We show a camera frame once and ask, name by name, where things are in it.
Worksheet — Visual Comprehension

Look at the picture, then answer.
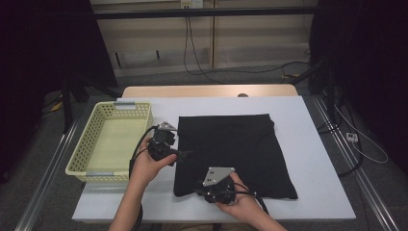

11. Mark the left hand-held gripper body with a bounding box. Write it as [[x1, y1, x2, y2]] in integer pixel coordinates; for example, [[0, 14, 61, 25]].
[[147, 120, 178, 162]]

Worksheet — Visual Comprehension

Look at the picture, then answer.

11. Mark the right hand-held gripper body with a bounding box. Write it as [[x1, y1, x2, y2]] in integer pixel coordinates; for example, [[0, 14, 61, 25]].
[[202, 167, 237, 205]]

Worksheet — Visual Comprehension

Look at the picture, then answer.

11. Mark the black shirt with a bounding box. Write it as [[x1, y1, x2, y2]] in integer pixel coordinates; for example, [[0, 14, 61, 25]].
[[172, 114, 299, 200]]

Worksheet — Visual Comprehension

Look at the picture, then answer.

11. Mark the pale yellow plastic basket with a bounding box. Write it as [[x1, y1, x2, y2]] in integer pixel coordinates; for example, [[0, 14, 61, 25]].
[[64, 101, 154, 185]]

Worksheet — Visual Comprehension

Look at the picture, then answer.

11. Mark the person's left hand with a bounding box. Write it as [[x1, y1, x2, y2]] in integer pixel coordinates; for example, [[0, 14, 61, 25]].
[[129, 134, 177, 191]]

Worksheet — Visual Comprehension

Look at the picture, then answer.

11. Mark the person's right hand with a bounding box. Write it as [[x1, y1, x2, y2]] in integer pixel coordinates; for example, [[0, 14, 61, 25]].
[[216, 172, 258, 222]]

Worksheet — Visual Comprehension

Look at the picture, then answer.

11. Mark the black stand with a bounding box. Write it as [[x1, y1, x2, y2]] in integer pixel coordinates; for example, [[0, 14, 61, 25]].
[[296, 59, 343, 126], [61, 75, 124, 134]]

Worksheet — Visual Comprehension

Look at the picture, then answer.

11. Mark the light wooden cabinet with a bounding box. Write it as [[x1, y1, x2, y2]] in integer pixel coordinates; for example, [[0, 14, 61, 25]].
[[89, 0, 320, 78]]

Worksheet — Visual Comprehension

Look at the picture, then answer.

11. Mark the black horizontal bar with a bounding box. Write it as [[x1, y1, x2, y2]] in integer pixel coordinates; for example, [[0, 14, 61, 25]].
[[92, 6, 320, 20]]

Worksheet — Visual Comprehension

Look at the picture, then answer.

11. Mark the black curtain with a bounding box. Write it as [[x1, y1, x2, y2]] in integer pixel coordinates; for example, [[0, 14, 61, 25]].
[[308, 0, 408, 176], [0, 0, 119, 184]]

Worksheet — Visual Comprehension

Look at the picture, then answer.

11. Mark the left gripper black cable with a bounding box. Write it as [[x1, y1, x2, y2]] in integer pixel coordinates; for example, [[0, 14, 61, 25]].
[[128, 125, 159, 231]]

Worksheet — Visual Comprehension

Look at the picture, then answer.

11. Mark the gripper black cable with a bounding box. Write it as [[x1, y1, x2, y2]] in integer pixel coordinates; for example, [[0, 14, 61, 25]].
[[232, 182, 270, 216], [128, 125, 159, 231]]

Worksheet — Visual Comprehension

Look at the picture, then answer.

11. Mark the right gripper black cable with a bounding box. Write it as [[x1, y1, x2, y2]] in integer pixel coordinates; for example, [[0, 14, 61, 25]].
[[232, 182, 270, 216]]

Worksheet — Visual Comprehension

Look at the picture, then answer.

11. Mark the black power cable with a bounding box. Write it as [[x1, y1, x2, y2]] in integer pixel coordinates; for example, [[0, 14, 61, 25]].
[[183, 8, 311, 76], [187, 15, 227, 86]]

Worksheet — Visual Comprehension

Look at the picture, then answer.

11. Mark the aluminium rail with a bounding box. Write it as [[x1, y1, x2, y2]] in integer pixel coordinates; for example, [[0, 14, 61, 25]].
[[311, 94, 401, 231], [13, 114, 85, 231]]

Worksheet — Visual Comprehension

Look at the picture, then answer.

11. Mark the black floor cable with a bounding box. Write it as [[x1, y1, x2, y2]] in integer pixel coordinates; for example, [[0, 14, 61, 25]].
[[317, 95, 365, 178]]

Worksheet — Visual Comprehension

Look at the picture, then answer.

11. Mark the white wall outlet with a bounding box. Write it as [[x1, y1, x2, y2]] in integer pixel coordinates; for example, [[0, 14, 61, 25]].
[[180, 0, 204, 10]]

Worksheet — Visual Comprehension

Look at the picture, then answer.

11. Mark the white floor cable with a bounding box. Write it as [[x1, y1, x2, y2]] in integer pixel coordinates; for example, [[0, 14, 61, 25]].
[[333, 104, 389, 165]]

